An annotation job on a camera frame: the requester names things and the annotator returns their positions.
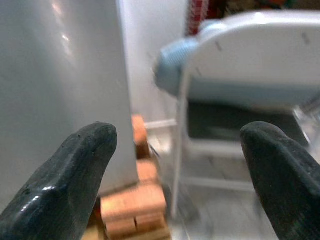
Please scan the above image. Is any red checkered cloth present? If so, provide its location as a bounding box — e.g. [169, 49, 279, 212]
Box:
[187, 0, 209, 36]

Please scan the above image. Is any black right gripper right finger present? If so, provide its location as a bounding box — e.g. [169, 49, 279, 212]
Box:
[240, 121, 320, 240]

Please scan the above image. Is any white folding chair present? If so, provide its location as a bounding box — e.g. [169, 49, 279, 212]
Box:
[152, 11, 320, 218]

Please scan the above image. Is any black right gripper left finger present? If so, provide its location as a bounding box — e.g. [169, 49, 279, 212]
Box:
[0, 121, 118, 240]

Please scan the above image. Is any orange brick stack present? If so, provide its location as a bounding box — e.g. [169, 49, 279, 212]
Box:
[93, 114, 171, 240]

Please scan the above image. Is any white fridge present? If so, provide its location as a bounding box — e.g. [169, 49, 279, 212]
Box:
[0, 0, 139, 211]

